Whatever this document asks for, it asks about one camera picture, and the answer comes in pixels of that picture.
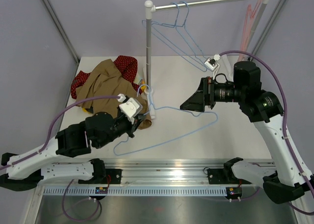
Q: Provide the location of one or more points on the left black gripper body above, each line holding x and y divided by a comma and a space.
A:
121, 126

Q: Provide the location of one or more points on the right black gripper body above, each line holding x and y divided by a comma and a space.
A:
209, 100

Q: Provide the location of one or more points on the blue hanger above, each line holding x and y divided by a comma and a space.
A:
153, 107
177, 38
197, 58

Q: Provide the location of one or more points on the tan skirt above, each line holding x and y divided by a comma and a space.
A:
106, 80

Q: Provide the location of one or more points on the floral pastel skirt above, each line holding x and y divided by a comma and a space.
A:
139, 80

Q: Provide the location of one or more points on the red polka-dot skirt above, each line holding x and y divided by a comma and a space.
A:
127, 66

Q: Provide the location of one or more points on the pink hanger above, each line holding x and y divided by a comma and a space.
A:
245, 32
251, 20

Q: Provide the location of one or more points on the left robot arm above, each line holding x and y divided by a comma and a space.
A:
78, 139

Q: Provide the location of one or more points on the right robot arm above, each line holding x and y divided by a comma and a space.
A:
291, 178

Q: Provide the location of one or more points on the yellow plastic tray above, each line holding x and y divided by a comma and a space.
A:
141, 89

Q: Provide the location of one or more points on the white metal clothes rack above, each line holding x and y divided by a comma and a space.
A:
214, 24

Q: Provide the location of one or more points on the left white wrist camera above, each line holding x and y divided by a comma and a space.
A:
130, 107

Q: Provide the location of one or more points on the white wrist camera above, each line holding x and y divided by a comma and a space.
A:
130, 107
213, 64

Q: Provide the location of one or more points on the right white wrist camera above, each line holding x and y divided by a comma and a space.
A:
213, 64

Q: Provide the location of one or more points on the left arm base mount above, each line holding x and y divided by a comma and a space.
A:
113, 176

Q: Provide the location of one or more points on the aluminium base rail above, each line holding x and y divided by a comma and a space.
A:
163, 173

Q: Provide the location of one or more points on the white slotted cable duct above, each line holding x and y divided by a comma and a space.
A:
137, 191

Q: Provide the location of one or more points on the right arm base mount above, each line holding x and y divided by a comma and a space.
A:
217, 177

